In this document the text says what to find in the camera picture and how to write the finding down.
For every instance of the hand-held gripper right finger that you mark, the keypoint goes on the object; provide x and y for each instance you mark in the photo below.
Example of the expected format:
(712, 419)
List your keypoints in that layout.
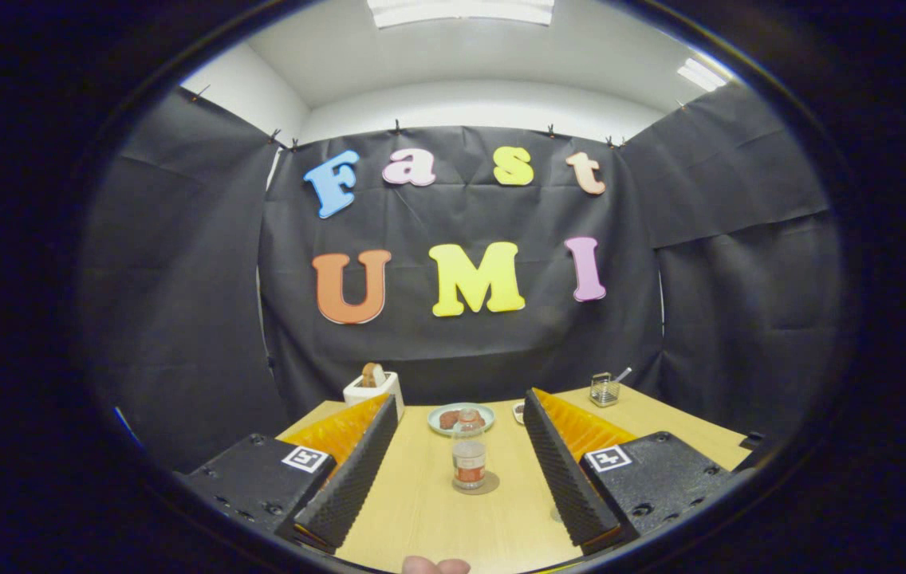
(565, 478)

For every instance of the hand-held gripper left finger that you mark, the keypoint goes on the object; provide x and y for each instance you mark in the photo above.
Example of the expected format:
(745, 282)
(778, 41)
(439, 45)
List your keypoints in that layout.
(349, 478)

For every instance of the round brown coaster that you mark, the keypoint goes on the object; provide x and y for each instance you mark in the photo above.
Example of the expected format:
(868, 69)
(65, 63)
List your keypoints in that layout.
(493, 483)

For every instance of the clear plastic bottle red label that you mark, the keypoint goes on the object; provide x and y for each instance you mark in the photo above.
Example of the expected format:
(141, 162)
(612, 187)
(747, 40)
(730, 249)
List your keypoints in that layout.
(469, 462)

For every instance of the wooden table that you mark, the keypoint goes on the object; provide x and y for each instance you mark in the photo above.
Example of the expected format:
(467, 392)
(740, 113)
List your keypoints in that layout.
(421, 510)

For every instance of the white oval snack dish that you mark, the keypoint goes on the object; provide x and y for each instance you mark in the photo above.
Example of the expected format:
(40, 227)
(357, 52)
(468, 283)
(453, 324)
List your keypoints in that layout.
(519, 412)

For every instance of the white toaster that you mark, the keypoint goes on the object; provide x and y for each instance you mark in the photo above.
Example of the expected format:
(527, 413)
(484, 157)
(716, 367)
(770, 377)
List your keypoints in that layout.
(369, 395)

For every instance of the pale green plate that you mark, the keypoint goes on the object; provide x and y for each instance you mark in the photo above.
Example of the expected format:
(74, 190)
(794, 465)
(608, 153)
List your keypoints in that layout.
(435, 421)

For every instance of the brown bread slice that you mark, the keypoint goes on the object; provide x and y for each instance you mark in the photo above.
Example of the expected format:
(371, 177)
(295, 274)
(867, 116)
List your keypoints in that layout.
(373, 375)

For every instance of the brown meat slice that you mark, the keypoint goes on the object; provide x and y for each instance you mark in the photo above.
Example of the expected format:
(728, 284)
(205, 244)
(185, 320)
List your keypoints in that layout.
(448, 419)

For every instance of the silver spoon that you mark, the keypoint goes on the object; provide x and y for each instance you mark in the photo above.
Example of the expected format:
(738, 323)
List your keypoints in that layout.
(623, 374)

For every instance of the black table clamp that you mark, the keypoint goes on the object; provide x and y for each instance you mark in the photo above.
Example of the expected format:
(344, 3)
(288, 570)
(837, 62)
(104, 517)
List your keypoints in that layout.
(751, 441)

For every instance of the small ceiling light panel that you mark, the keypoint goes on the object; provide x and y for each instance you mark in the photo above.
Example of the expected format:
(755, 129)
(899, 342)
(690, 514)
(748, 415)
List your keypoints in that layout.
(702, 74)

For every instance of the long ceiling light panel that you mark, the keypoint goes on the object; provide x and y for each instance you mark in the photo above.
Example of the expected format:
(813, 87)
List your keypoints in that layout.
(461, 11)

